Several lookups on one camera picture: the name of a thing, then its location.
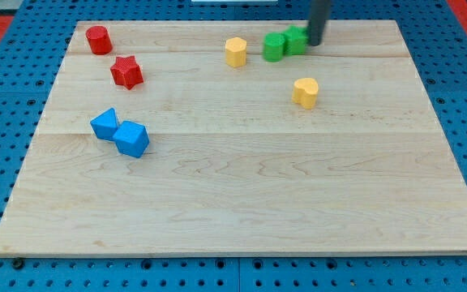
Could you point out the green star block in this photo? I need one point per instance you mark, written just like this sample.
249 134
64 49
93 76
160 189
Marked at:
296 40

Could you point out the red cylinder block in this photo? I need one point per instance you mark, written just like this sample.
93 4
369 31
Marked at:
99 40

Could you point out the wooden board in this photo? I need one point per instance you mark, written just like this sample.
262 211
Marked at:
234 168

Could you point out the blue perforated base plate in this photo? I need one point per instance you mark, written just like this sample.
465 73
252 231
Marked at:
30 56

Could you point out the blue triangle block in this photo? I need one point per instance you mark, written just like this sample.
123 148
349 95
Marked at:
105 125

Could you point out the yellow heart block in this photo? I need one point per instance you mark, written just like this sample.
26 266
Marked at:
305 92

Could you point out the blue cube block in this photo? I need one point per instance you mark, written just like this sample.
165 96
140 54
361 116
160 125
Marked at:
131 139

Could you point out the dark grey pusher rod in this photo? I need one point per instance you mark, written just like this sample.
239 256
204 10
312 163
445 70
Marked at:
319 14

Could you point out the green cylinder block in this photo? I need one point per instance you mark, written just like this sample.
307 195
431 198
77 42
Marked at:
273 47

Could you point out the yellow hexagon block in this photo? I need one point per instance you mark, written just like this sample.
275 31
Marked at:
235 52

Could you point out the red star block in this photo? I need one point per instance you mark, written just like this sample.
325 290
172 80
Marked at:
126 72

